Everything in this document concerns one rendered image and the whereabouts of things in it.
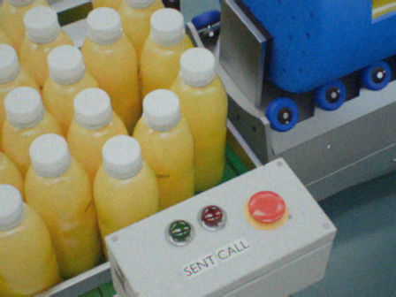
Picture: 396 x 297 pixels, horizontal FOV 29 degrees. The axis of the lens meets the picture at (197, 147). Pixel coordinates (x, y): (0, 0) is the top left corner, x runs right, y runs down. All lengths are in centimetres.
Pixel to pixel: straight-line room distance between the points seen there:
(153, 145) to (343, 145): 36
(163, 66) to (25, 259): 29
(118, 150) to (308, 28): 27
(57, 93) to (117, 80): 9
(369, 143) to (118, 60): 40
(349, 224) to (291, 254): 135
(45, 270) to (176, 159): 18
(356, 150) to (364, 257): 93
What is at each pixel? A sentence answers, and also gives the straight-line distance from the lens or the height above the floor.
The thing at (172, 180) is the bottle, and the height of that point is 102.
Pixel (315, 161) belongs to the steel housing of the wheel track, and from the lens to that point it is 109.
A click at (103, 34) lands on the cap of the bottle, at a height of 110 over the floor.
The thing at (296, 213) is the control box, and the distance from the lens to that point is 76.
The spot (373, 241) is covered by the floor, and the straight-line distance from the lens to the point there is 206.
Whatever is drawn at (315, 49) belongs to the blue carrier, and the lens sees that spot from 91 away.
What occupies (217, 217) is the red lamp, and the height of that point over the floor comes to 111.
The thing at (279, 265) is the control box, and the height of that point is 108.
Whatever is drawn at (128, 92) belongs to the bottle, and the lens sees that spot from 97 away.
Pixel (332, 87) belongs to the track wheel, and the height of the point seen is 97.
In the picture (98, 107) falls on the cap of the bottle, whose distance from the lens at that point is 82.
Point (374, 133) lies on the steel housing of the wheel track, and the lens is 113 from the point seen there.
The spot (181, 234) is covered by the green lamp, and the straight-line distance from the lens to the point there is 72.
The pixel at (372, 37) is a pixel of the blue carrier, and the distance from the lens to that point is 93.
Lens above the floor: 173
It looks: 52 degrees down
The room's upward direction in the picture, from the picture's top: straight up
